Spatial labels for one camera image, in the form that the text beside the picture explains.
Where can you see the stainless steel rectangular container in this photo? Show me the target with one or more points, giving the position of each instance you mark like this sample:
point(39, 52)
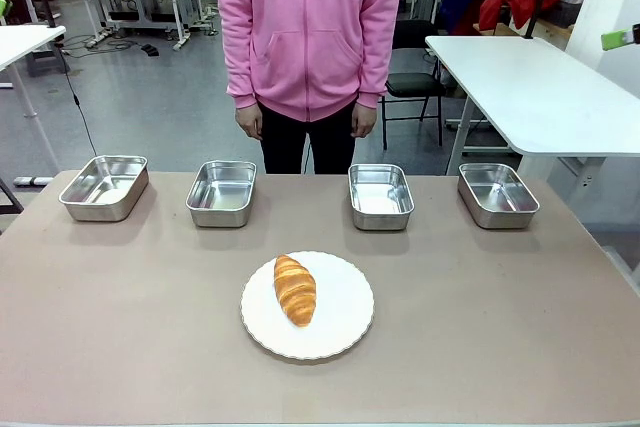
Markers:
point(102, 187)
point(495, 194)
point(380, 197)
point(221, 194)

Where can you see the person's left hand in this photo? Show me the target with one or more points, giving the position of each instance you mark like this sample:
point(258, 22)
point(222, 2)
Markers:
point(363, 119)

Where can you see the small white table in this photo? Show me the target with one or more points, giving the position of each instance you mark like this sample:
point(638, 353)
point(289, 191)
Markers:
point(22, 39)

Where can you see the person's right forearm pink sleeve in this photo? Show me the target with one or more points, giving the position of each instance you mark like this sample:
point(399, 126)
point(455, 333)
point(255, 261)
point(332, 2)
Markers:
point(240, 72)

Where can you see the golden brown croissant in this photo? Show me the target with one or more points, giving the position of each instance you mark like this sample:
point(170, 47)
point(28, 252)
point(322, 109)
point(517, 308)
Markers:
point(295, 292)

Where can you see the grey storage basket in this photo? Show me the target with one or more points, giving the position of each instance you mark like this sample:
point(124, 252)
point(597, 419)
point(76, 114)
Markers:
point(567, 9)

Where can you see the person's left forearm pink sleeve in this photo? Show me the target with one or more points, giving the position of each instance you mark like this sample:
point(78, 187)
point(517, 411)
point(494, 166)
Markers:
point(377, 67)

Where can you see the white scalloped plate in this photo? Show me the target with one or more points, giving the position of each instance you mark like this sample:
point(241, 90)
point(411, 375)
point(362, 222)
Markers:
point(340, 307)

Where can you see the black folding chair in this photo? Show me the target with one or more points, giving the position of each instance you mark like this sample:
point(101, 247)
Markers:
point(412, 84)

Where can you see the person in pink hoodie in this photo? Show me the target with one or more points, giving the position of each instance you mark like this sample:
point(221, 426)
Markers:
point(307, 22)

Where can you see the black foot pedal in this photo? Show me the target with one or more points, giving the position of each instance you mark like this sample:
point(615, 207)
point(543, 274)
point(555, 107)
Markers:
point(150, 50)

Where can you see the person's right hand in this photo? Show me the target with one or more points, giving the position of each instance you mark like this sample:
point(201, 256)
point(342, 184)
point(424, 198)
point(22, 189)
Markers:
point(249, 119)

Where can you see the large white table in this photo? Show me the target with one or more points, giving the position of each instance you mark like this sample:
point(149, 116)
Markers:
point(530, 87)

